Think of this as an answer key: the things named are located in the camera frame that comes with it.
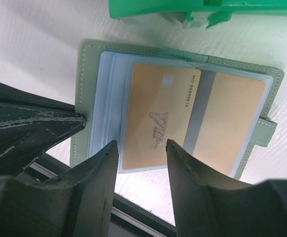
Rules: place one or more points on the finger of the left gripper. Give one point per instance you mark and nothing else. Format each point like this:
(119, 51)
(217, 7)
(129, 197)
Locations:
(12, 95)
(28, 130)

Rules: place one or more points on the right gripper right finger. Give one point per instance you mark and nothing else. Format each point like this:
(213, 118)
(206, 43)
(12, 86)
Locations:
(207, 203)

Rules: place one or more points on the gold credit card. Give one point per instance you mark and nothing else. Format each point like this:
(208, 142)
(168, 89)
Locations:
(224, 113)
(160, 106)

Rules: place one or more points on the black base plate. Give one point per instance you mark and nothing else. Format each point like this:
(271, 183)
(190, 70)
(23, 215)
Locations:
(127, 219)

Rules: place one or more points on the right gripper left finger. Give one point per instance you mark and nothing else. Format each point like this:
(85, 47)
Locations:
(76, 203)

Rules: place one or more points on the sage green card holder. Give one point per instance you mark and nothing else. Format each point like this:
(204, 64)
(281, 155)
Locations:
(103, 85)

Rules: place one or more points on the green plastic bin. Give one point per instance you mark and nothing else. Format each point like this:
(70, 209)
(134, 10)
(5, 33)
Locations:
(197, 12)

